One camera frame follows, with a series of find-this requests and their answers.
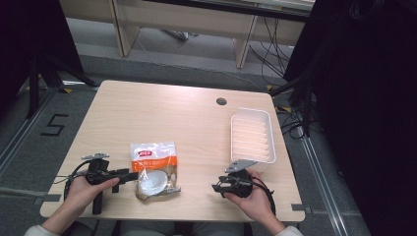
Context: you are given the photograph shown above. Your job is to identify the person's left hand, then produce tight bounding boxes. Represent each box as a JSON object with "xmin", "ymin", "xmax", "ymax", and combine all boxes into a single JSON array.
[{"xmin": 61, "ymin": 175, "xmax": 121, "ymax": 218}]

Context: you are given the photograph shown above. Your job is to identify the black curtain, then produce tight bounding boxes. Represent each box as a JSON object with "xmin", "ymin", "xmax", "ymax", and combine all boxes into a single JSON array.
[
  {"xmin": 282, "ymin": 0, "xmax": 417, "ymax": 236},
  {"xmin": 0, "ymin": 0, "xmax": 85, "ymax": 112}
]

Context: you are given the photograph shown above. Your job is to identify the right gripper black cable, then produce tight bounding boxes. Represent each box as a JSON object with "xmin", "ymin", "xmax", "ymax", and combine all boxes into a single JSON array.
[{"xmin": 251, "ymin": 176, "xmax": 277, "ymax": 216}]

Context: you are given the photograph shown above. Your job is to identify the grey tape strip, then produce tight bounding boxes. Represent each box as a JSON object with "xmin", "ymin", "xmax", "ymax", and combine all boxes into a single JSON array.
[
  {"xmin": 290, "ymin": 203, "xmax": 313, "ymax": 214},
  {"xmin": 32, "ymin": 194, "xmax": 63, "ymax": 207}
]

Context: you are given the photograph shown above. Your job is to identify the clear snack bag orange label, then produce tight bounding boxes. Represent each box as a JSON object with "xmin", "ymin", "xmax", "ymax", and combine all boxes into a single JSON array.
[{"xmin": 129, "ymin": 141, "xmax": 182, "ymax": 203}]

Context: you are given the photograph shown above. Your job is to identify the black floor cables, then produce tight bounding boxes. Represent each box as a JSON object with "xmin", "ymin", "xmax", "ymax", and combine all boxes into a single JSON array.
[{"xmin": 247, "ymin": 16, "xmax": 296, "ymax": 87}]

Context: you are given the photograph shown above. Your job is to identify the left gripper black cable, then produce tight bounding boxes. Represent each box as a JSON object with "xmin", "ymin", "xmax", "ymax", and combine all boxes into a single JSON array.
[{"xmin": 52, "ymin": 159, "xmax": 92, "ymax": 201}]

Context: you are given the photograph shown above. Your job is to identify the light wooden desk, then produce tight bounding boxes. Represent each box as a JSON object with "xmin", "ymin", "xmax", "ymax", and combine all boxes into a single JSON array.
[{"xmin": 58, "ymin": 0, "xmax": 317, "ymax": 70}]

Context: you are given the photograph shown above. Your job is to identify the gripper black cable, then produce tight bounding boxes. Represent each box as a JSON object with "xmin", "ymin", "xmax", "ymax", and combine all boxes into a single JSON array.
[
  {"xmin": 251, "ymin": 176, "xmax": 277, "ymax": 216},
  {"xmin": 52, "ymin": 159, "xmax": 92, "ymax": 201}
]

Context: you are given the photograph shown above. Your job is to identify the black tripod stand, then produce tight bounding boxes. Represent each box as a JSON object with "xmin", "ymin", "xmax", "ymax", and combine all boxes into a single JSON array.
[
  {"xmin": 268, "ymin": 38, "xmax": 332, "ymax": 138},
  {"xmin": 26, "ymin": 53, "xmax": 100, "ymax": 120}
]

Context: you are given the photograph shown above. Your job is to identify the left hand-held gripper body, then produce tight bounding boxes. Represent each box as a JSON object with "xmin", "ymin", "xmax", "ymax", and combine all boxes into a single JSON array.
[{"xmin": 81, "ymin": 152, "xmax": 112, "ymax": 216}]

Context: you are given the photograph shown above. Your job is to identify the person's right hand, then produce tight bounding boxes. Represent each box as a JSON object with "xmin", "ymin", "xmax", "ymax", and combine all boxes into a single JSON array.
[{"xmin": 223, "ymin": 168, "xmax": 280, "ymax": 228}]

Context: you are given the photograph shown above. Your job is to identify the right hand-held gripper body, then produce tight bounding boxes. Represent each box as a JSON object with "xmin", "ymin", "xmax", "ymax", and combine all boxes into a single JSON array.
[{"xmin": 223, "ymin": 158, "xmax": 259, "ymax": 200}]

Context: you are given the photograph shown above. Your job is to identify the metal floor rail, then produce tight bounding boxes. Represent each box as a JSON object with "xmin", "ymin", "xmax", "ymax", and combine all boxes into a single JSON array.
[
  {"xmin": 294, "ymin": 107, "xmax": 349, "ymax": 236},
  {"xmin": 0, "ymin": 88, "xmax": 60, "ymax": 178}
]

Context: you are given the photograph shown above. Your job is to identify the white plastic tray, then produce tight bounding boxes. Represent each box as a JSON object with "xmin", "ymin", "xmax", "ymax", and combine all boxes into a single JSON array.
[{"xmin": 229, "ymin": 107, "xmax": 277, "ymax": 173}]

